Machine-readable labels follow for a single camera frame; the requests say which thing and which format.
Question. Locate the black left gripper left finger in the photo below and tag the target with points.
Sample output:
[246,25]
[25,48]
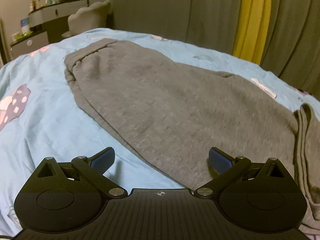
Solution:
[67,196]

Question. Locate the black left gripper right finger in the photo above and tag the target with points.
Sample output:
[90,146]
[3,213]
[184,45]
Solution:
[258,197]

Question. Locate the grey sweatpants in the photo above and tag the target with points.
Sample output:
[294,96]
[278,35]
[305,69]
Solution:
[170,114]

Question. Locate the light blue patterned bedsheet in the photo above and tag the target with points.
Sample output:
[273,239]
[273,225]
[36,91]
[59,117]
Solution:
[52,125]

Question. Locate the grey dressing table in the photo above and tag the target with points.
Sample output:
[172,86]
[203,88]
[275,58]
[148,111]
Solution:
[49,24]

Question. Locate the grey and yellow curtain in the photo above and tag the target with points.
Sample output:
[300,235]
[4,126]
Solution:
[281,36]

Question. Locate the grey shell-back chair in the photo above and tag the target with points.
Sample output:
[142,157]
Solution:
[88,18]

